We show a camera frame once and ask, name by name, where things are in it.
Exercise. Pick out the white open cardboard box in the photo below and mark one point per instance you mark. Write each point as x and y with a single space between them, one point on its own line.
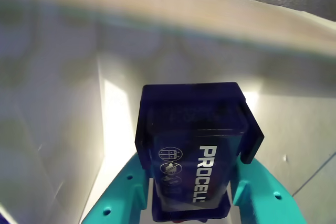
65 103

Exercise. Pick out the black Procell battery pack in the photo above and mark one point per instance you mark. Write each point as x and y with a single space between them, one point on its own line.
197 134

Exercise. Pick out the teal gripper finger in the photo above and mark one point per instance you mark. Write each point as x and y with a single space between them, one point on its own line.
120 192
267 197

